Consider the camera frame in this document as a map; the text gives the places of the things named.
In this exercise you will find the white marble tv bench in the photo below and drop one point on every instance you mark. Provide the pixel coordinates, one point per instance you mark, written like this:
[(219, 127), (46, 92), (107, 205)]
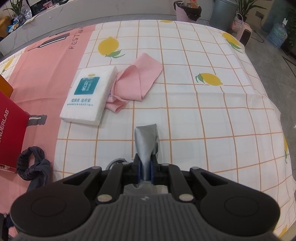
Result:
[(79, 11)]

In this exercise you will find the pink small heater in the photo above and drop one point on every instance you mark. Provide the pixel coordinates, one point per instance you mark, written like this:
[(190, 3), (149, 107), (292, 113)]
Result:
[(242, 29)]

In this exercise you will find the grey cloth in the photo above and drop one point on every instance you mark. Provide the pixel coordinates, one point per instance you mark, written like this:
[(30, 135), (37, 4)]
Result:
[(147, 145)]

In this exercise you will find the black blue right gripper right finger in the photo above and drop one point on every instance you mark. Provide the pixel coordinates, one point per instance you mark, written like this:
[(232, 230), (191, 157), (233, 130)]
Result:
[(171, 176)]

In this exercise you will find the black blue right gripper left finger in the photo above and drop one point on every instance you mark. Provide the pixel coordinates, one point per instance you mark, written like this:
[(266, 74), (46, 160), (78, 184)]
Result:
[(117, 175)]

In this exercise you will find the green potted plant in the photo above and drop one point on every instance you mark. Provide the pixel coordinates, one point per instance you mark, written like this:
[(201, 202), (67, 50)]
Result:
[(21, 9)]

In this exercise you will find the pink cloth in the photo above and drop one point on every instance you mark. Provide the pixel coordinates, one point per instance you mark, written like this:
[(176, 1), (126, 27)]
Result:
[(133, 82)]

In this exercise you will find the blue water bottle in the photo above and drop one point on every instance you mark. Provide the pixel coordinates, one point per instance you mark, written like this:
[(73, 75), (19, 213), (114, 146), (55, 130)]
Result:
[(278, 34)]

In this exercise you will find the grey metal trash can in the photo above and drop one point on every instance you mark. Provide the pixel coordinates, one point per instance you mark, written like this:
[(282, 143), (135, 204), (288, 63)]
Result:
[(223, 14)]

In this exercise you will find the pink trash bin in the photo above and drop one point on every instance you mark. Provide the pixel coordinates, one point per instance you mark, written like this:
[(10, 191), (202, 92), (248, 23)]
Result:
[(187, 11)]

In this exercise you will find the lemon print checked tablecloth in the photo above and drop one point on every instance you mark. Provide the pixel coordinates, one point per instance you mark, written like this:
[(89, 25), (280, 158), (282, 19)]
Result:
[(208, 103)]

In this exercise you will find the white tissue pack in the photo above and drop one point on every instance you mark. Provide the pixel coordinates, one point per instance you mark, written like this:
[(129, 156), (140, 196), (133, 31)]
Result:
[(87, 98)]

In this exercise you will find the dark navy fabric item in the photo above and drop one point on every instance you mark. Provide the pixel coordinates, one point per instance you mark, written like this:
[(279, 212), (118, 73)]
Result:
[(31, 165)]

